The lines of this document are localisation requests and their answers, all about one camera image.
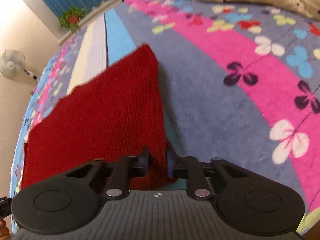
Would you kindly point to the colourful floral bed blanket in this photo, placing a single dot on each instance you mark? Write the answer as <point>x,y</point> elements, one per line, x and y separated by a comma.
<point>238,81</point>

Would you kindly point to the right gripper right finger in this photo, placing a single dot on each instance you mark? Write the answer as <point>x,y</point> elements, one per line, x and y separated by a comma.
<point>246,201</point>

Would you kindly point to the white standing fan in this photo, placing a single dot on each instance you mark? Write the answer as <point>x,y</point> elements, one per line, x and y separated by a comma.
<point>13,64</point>

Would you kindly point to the green potted plant red pot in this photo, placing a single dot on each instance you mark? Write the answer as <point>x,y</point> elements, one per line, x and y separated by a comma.
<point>70,18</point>

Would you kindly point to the dark red knit sweater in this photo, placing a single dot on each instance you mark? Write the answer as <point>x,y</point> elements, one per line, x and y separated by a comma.
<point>118,113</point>

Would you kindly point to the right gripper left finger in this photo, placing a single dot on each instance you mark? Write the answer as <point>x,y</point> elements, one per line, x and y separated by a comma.
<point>70,200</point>

